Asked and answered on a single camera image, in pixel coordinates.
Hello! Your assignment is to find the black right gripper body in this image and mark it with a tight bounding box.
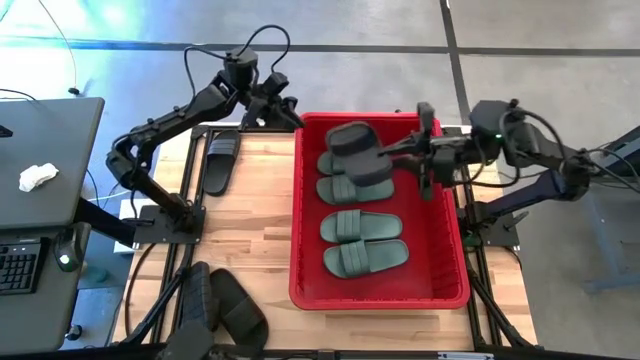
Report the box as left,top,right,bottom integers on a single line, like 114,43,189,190
417,102,471,201

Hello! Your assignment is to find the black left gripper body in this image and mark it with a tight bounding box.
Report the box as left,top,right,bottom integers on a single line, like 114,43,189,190
252,72,292,109

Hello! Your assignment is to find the black rubber slide sandal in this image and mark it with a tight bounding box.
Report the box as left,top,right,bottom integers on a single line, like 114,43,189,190
324,121,395,188
209,268,270,350
158,260,221,360
203,128,242,197

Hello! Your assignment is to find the green rubber slide sandal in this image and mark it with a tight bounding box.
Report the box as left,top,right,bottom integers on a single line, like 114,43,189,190
322,238,410,280
319,209,404,244
315,173,396,206
316,151,351,176

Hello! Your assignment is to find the red plastic bin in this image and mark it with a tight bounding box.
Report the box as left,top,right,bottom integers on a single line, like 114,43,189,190
288,111,472,311

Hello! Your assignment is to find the white box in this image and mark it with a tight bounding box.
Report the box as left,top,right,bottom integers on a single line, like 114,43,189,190
114,198,151,254

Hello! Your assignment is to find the black desk support bar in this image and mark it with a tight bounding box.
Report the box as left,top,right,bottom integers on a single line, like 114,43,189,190
74,197,137,247

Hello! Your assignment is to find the grey desk top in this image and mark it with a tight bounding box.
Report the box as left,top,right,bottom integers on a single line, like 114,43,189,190
0,97,106,231

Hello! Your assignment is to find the grey metal stand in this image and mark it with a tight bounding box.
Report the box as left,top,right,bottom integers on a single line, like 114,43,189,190
582,124,640,296

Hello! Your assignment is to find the white crumpled tissue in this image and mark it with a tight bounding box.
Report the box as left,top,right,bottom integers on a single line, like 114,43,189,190
18,162,60,193

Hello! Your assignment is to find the black mouse with light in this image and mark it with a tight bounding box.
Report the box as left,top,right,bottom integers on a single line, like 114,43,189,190
52,221,93,274

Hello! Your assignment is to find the black keyboard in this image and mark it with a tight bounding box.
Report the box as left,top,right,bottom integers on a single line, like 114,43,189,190
0,238,50,295

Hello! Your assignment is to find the grey keyboard shelf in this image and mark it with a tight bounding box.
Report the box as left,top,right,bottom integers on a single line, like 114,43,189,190
0,227,84,356

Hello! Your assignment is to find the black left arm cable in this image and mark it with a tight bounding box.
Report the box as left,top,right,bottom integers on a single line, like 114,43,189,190
182,24,292,97

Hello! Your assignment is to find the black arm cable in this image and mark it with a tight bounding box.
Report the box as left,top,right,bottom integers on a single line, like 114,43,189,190
182,24,292,97
499,107,640,196

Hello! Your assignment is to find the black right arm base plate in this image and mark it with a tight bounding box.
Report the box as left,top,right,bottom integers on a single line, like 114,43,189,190
462,207,522,250

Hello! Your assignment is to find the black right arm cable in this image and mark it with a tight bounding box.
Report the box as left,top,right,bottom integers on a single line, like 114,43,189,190
499,107,640,196

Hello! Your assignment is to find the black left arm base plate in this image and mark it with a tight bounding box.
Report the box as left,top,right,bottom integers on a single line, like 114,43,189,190
133,203,207,246

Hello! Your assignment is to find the black aluminium table frame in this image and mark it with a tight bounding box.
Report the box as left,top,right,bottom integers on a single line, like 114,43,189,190
112,122,539,360

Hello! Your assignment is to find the thin floor cable with plug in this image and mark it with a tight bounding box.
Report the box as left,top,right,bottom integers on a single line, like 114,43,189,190
37,0,82,97

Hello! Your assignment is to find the black cable beside table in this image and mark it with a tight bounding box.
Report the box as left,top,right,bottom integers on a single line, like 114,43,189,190
123,240,157,337

